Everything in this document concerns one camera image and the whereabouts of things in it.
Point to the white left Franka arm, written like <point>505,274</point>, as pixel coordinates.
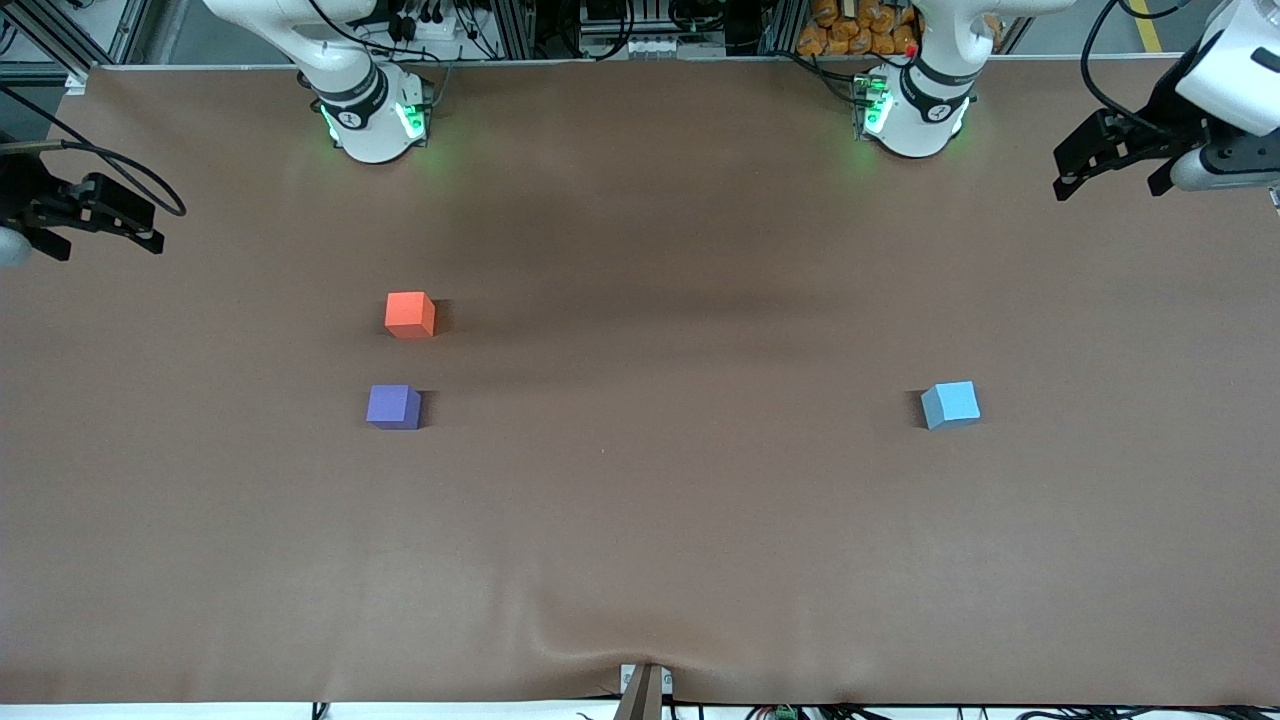
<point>915,120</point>

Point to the green plug connector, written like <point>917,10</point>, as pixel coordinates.
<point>783,714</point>

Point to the brown table cover mat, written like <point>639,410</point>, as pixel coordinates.
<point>640,500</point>

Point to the light blue foam block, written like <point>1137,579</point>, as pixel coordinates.
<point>950,405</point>

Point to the aluminium frame profile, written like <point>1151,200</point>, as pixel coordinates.
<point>60,35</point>
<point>515,30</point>

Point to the orange foam block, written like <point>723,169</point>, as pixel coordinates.
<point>408,315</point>

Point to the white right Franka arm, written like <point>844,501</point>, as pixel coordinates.
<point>370,130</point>

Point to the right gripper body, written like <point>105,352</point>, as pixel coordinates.
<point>22,193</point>

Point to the purple foam block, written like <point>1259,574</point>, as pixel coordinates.
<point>392,407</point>

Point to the white power strip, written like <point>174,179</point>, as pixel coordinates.
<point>440,28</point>

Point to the orange bagged items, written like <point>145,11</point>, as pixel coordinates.
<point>840,30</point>

